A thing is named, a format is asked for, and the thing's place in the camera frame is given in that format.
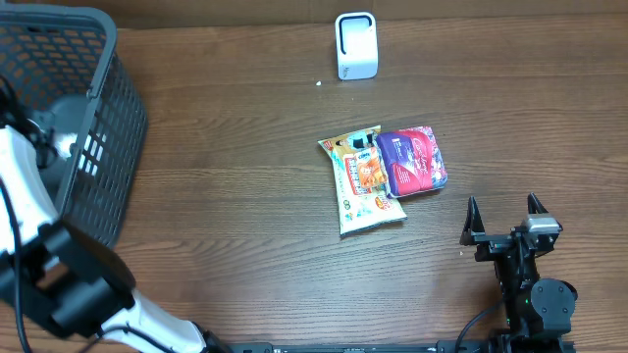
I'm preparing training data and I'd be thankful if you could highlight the purple red pad pack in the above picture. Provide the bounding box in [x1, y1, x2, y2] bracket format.
[375, 126, 447, 199]

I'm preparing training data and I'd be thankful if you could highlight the white barcode scanner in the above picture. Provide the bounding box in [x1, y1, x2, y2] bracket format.
[335, 12, 379, 80]

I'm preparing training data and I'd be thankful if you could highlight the yellow snack packet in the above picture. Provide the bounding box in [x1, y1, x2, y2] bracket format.
[318, 126, 406, 237]

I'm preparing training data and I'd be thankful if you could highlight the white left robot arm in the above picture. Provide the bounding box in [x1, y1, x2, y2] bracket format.
[1, 126, 209, 352]

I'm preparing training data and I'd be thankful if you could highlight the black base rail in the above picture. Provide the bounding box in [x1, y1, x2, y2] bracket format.
[210, 340, 576, 353]

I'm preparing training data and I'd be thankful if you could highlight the dark grey plastic basket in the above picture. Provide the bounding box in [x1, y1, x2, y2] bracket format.
[1, 3, 148, 247]

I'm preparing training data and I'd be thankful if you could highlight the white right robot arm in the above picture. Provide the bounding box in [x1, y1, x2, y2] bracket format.
[453, 193, 578, 352]

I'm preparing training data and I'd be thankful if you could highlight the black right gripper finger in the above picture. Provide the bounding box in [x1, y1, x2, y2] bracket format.
[527, 192, 549, 215]
[463, 196, 486, 235]

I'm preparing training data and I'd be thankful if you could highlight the orange Kleenex tissue pack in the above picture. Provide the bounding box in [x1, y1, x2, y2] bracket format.
[354, 147, 388, 188]

